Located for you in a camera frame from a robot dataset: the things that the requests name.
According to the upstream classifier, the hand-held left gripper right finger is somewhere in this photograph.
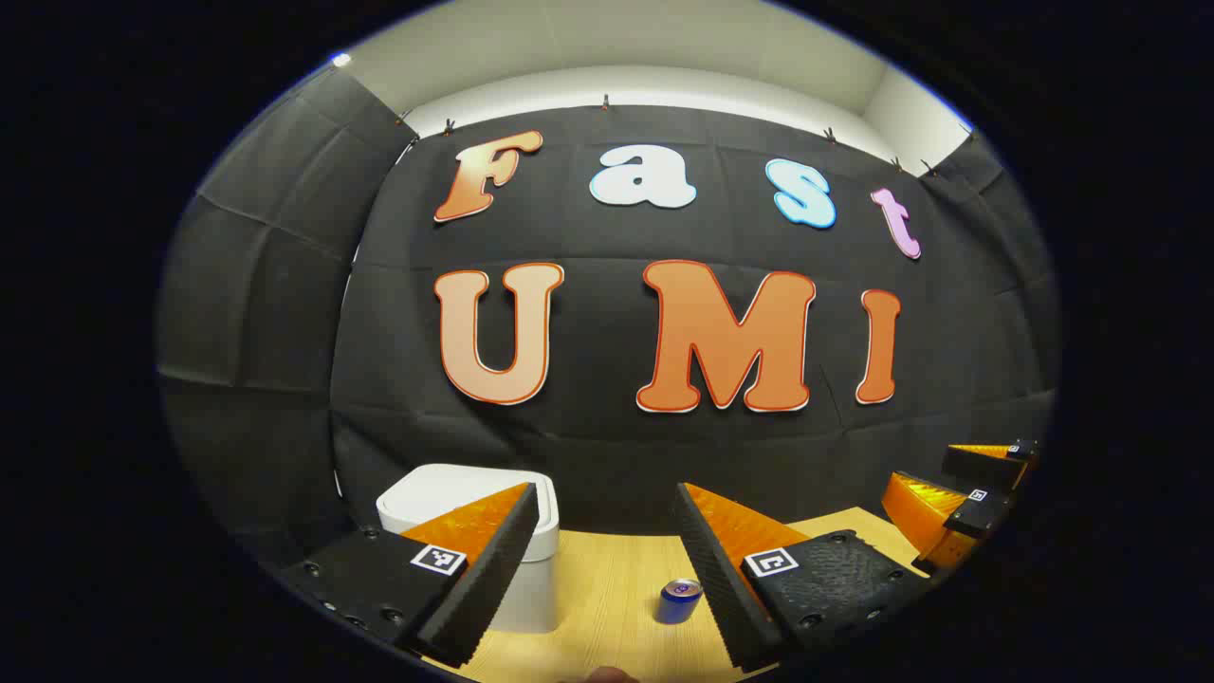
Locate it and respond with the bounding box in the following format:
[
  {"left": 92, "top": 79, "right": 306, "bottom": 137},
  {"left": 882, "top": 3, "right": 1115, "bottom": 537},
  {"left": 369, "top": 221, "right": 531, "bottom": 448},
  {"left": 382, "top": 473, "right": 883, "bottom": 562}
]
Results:
[{"left": 672, "top": 482, "right": 936, "bottom": 675}]

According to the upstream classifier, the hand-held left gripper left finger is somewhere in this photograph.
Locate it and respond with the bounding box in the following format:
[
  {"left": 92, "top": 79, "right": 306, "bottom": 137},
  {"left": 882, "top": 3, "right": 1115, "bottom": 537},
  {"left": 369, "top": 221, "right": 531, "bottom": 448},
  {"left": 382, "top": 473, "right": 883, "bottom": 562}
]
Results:
[{"left": 275, "top": 482, "right": 540, "bottom": 670}]

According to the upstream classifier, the blue pop can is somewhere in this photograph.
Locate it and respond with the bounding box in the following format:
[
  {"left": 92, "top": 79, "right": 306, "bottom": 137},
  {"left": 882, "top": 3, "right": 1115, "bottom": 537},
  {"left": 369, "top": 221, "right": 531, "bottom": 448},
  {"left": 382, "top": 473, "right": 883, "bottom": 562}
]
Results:
[{"left": 653, "top": 578, "right": 706, "bottom": 625}]

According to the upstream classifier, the white desktop garbage bin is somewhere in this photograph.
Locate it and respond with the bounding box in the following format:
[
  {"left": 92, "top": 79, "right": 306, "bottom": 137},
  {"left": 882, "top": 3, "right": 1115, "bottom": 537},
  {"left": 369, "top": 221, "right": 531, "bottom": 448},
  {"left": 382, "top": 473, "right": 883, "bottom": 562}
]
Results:
[{"left": 376, "top": 464, "right": 561, "bottom": 635}]

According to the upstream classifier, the wooden desktop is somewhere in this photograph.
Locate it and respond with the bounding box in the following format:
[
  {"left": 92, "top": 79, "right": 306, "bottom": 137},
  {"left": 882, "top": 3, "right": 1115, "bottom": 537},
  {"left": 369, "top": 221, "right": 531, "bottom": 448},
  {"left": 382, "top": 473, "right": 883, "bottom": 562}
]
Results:
[{"left": 422, "top": 506, "right": 935, "bottom": 683}]

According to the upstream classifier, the black backdrop cloth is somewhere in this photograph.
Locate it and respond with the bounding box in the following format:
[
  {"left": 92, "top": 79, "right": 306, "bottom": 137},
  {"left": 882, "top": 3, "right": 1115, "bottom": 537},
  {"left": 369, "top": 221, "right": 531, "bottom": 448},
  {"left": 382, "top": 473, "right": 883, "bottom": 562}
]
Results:
[{"left": 327, "top": 102, "right": 1059, "bottom": 570}]

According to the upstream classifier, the dark grey side cloth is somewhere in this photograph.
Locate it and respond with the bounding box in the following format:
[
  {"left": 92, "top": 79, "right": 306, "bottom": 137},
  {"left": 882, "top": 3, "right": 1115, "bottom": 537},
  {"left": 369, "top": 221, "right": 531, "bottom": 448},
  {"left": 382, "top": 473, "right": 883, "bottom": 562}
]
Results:
[{"left": 156, "top": 65, "right": 419, "bottom": 575}]

